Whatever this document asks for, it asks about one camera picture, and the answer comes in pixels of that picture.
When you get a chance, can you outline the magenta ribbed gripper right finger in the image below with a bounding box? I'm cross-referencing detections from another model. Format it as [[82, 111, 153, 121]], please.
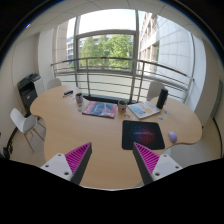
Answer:
[[133, 143, 182, 185]]

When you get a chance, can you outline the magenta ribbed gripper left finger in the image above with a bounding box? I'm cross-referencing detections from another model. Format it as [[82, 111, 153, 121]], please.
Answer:
[[42, 143, 92, 185]]

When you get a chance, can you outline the black mouse pad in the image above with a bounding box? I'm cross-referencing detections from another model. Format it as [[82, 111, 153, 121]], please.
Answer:
[[122, 120, 165, 150]]

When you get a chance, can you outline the lilac computer mouse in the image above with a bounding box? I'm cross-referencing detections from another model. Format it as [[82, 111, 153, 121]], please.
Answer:
[[168, 131, 177, 143]]

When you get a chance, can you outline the light blue open book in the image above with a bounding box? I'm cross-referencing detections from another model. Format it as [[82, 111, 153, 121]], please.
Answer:
[[128, 101, 160, 119]]

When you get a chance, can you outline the white chair with wooden legs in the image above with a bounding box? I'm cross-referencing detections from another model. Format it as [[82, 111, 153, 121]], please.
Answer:
[[10, 108, 44, 149]]

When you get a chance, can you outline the red and blue magazine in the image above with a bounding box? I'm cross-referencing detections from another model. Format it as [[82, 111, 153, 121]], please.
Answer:
[[82, 101, 117, 118]]

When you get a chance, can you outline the black cylindrical speaker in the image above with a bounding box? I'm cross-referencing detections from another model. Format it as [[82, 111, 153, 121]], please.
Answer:
[[156, 88, 168, 109]]

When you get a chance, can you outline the small potted plant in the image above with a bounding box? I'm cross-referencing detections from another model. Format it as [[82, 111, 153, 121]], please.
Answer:
[[118, 100, 127, 112]]

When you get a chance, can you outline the patterned ceramic mug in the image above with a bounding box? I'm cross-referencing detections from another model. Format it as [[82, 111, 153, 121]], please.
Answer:
[[75, 93, 83, 104]]

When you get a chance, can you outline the small dark stapler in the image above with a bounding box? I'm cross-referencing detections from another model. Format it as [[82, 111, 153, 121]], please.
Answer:
[[63, 90, 73, 98]]

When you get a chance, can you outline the white chair behind table right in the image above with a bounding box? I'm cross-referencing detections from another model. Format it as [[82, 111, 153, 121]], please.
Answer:
[[147, 81, 164, 101]]

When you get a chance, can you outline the white chair behind table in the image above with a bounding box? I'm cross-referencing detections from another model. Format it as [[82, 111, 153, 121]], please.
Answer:
[[147, 81, 164, 101], [47, 78, 61, 90]]

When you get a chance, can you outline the white chair behind table left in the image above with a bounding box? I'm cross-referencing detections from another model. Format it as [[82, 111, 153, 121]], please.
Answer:
[[47, 78, 61, 90]]

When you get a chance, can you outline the black office printer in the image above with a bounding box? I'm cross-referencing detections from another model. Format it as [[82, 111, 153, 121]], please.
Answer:
[[18, 73, 45, 113]]

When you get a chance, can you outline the metal window railing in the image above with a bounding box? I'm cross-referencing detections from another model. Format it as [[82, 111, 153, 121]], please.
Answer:
[[51, 57, 194, 102]]

